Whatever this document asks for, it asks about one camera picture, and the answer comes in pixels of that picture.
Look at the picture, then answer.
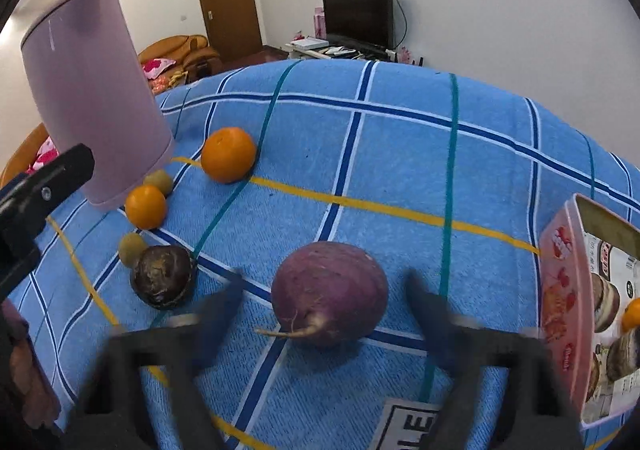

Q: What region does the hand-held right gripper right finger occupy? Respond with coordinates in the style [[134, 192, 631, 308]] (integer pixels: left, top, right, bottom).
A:
[[405, 270, 583, 450]]

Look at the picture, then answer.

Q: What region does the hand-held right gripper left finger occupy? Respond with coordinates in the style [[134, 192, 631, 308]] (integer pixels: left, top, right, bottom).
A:
[[65, 275, 246, 450]]

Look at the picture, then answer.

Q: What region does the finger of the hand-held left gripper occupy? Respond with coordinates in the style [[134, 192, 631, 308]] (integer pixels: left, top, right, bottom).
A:
[[0, 144, 96, 303]]

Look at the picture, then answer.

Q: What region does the medium orange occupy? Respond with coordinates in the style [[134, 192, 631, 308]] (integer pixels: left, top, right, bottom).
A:
[[124, 184, 167, 231]]

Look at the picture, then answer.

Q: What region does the purple round radish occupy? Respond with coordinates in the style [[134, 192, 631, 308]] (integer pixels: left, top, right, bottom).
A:
[[255, 241, 390, 348]]

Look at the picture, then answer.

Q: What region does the pink tin box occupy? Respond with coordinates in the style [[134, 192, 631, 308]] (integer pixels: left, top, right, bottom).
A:
[[538, 194, 640, 427]]

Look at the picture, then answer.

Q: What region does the large orange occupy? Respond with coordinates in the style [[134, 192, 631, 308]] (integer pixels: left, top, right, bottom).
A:
[[200, 127, 258, 184]]

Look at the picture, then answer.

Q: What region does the small orange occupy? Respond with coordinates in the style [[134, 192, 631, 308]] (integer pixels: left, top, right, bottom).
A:
[[621, 297, 640, 333]]

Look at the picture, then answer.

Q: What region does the person's left hand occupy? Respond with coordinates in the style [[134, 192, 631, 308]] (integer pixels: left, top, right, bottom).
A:
[[0, 302, 62, 431]]

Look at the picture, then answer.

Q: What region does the small brown-green kiwi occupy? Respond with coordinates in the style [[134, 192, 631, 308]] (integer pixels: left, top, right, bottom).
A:
[[144, 169, 174, 195], [118, 232, 148, 267]]

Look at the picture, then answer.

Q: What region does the lilac electric kettle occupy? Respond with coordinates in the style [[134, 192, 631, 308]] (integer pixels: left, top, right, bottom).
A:
[[20, 0, 177, 211]]

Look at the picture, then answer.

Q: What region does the blue plaid blanket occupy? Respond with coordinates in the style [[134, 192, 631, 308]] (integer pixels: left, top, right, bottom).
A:
[[0, 58, 640, 450]]

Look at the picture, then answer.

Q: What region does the orange leather armchair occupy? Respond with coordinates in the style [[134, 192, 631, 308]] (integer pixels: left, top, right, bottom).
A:
[[137, 34, 223, 85]]

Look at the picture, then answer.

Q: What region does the brown wooden door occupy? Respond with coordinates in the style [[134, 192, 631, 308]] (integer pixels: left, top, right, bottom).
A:
[[193, 0, 264, 63]]

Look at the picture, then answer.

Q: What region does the white television stand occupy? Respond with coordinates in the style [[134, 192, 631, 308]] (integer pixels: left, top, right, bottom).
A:
[[285, 42, 401, 63]]

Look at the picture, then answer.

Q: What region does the black flat television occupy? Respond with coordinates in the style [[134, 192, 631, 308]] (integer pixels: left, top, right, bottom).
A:
[[321, 0, 396, 50]]

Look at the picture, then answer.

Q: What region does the black power cable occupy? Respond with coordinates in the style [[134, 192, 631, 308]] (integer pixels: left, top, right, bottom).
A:
[[392, 0, 408, 50]]

